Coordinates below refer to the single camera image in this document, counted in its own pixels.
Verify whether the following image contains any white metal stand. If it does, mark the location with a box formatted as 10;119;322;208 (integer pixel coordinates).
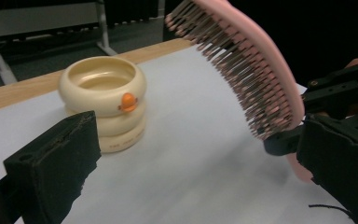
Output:
0;0;119;86

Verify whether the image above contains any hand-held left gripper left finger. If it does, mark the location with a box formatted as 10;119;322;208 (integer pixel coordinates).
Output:
3;110;103;224

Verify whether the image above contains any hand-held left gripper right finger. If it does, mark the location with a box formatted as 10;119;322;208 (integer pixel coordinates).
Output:
296;113;358;224

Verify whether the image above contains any white table mat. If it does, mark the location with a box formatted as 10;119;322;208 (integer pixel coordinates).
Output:
0;45;355;224

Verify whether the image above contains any cream ringed cup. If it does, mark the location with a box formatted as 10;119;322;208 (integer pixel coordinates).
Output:
58;55;148;154

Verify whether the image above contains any pink hairbrush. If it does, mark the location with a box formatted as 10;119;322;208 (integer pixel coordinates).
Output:
164;0;315;183

